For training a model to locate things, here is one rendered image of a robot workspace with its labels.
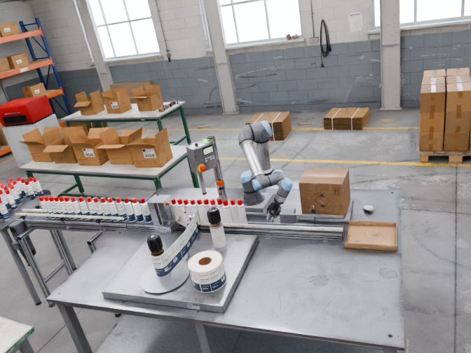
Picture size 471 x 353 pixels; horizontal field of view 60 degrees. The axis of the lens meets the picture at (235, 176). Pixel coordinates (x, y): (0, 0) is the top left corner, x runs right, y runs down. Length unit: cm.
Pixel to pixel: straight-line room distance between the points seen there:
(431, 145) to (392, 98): 233
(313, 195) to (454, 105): 299
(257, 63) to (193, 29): 150
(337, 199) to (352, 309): 86
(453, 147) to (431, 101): 65
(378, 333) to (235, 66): 702
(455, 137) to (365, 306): 366
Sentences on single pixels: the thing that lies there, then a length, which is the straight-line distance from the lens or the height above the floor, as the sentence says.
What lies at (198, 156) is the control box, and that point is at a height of 141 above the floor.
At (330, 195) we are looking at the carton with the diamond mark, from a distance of 285.
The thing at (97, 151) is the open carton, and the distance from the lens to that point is 503.
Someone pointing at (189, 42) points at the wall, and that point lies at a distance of 896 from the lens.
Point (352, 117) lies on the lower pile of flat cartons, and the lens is 691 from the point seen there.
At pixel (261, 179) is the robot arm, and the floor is 125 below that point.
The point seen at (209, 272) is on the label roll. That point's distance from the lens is 233.
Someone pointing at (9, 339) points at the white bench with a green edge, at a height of 80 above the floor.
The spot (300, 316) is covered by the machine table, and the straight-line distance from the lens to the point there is 225.
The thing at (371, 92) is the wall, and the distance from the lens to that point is 789.
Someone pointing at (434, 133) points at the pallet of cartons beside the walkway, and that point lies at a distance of 561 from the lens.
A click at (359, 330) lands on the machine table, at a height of 83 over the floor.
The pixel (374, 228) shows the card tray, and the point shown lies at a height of 83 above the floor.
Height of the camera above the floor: 240
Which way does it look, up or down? 25 degrees down
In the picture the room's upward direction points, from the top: 11 degrees counter-clockwise
